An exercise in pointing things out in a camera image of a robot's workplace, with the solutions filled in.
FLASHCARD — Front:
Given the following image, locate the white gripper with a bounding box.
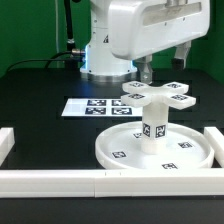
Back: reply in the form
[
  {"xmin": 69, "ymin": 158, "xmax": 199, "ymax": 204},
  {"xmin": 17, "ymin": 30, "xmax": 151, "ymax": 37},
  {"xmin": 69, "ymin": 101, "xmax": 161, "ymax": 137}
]
[{"xmin": 108, "ymin": 0, "xmax": 210, "ymax": 84}]

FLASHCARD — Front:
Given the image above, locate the white cross-shaped table base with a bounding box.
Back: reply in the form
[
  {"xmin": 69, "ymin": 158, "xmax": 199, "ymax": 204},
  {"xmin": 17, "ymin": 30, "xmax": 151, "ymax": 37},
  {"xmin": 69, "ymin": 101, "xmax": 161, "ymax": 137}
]
[{"xmin": 121, "ymin": 81, "xmax": 196, "ymax": 110}]

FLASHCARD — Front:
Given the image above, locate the white round table top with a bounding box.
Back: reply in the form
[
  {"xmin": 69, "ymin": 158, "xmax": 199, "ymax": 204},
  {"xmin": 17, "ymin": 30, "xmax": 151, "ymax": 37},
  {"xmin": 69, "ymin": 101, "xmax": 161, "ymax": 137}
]
[{"xmin": 95, "ymin": 121, "xmax": 214, "ymax": 170}]

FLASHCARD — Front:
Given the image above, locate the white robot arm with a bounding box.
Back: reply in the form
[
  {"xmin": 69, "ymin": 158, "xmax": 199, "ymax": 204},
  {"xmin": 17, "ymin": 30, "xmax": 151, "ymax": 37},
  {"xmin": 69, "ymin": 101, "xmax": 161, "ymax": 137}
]
[{"xmin": 81, "ymin": 0, "xmax": 210, "ymax": 83}]

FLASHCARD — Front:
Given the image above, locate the black vertical pole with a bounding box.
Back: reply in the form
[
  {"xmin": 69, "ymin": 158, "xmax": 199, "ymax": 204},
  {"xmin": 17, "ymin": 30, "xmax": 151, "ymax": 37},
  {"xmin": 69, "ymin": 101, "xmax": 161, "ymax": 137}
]
[{"xmin": 64, "ymin": 0, "xmax": 78, "ymax": 70}]

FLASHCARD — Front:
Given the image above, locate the white right fence bar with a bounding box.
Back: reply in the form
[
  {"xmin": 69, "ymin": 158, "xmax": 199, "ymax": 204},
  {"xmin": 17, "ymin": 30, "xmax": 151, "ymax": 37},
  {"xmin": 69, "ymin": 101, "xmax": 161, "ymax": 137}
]
[{"xmin": 204, "ymin": 127, "xmax": 224, "ymax": 168}]

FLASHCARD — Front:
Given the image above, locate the white fence bar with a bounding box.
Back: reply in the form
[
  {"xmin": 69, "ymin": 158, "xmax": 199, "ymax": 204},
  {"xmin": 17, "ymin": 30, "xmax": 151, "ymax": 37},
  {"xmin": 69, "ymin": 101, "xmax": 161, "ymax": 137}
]
[
  {"xmin": 204, "ymin": 127, "xmax": 224, "ymax": 168},
  {"xmin": 0, "ymin": 168, "xmax": 224, "ymax": 198},
  {"xmin": 0, "ymin": 127, "xmax": 15, "ymax": 166}
]

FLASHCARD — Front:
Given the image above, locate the white marker sheet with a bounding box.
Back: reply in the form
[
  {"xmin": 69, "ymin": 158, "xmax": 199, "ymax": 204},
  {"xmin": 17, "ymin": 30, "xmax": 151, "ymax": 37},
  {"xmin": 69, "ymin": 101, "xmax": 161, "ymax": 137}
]
[{"xmin": 62, "ymin": 98, "xmax": 142, "ymax": 117}]

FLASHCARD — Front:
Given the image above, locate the white front fence bar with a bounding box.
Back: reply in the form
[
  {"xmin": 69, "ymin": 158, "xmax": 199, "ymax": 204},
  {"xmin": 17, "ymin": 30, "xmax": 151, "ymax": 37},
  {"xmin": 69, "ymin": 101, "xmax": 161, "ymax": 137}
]
[{"xmin": 0, "ymin": 168, "xmax": 224, "ymax": 198}]

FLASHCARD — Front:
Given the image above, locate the white left fence bar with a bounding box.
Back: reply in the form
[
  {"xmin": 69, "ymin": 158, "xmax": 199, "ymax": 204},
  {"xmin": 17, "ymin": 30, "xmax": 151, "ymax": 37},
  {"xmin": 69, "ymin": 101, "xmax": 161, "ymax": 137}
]
[{"xmin": 0, "ymin": 127, "xmax": 15, "ymax": 166}]

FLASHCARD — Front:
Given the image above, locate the black cable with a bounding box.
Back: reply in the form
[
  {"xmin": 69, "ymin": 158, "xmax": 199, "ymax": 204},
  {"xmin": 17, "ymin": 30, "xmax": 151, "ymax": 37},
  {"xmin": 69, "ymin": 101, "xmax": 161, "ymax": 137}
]
[{"xmin": 6, "ymin": 48, "xmax": 88, "ymax": 76}]

